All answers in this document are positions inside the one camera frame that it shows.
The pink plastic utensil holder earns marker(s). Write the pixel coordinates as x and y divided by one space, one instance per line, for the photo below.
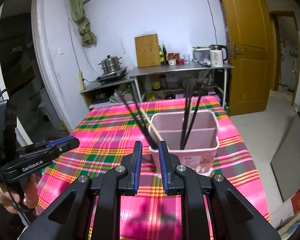
202 144

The red lidded jar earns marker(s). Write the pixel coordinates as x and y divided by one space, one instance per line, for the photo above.
173 58

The white electric kettle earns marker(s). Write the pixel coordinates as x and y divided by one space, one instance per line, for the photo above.
218 55

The left hand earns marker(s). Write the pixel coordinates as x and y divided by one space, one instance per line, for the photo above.
30 198

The pink storage basket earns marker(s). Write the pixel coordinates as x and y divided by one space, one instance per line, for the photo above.
126 97

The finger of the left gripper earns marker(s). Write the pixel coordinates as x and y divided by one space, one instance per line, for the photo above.
45 145
63 145

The clear plastic container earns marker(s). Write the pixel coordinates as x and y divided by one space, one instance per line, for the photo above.
201 55

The black chopstick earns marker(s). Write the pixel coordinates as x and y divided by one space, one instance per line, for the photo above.
142 126
135 112
188 96
190 123

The pink plaid tablecloth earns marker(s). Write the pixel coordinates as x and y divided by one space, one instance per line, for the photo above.
106 134

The stainless steel steamer pot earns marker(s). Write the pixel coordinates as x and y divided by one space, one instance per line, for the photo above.
110 64

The dark oil bottle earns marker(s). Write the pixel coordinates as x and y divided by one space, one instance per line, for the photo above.
165 54

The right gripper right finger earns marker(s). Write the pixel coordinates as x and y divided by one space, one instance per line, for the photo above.
173 180

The wooden cutting board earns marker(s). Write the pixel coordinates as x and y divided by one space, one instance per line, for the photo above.
147 50

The yellow wooden door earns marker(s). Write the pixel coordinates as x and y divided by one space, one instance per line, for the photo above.
251 55

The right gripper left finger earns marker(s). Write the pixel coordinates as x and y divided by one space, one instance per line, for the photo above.
129 185

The light wooden chopstick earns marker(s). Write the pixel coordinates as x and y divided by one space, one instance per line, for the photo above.
155 131

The green hanging cloth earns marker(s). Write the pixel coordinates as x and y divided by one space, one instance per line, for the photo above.
84 28

